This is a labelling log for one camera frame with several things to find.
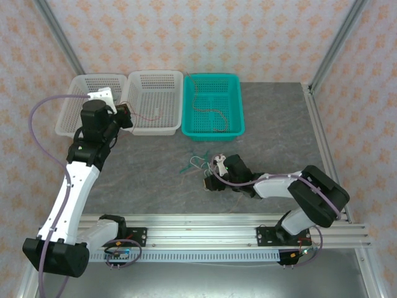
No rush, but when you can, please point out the thin green cable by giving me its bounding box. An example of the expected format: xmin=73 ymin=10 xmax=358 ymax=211
xmin=179 ymin=150 xmax=211 ymax=175

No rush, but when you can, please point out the thin red cable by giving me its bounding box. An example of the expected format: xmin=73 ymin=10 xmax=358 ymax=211
xmin=185 ymin=71 xmax=231 ymax=133

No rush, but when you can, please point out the white perforated plastic basket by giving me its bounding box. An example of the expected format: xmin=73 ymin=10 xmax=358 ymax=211
xmin=118 ymin=70 xmax=184 ymax=137
xmin=55 ymin=73 xmax=128 ymax=141

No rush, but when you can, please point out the teal perforated plastic basket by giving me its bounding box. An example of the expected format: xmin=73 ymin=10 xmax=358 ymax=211
xmin=181 ymin=73 xmax=246 ymax=143

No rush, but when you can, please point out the small circuit board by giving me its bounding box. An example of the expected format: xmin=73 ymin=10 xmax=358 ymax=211
xmin=104 ymin=250 xmax=131 ymax=260
xmin=288 ymin=246 xmax=314 ymax=260

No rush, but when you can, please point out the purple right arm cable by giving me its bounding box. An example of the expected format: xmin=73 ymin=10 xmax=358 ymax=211
xmin=210 ymin=156 xmax=342 ymax=220

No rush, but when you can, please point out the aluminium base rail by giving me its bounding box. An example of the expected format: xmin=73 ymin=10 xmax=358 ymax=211
xmin=32 ymin=214 xmax=372 ymax=249

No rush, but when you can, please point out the grey slotted cable duct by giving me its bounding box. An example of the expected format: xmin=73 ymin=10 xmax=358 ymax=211
xmin=88 ymin=250 xmax=282 ymax=263

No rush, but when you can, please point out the aluminium frame post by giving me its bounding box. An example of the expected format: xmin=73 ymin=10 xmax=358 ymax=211
xmin=308 ymin=0 xmax=370 ymax=94
xmin=32 ymin=0 xmax=86 ymax=75

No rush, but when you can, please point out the aluminium side rail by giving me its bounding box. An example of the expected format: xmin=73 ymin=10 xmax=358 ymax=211
xmin=302 ymin=83 xmax=353 ymax=224

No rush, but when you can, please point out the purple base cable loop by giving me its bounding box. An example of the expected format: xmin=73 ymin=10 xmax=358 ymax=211
xmin=283 ymin=225 xmax=324 ymax=268
xmin=104 ymin=238 xmax=143 ymax=269

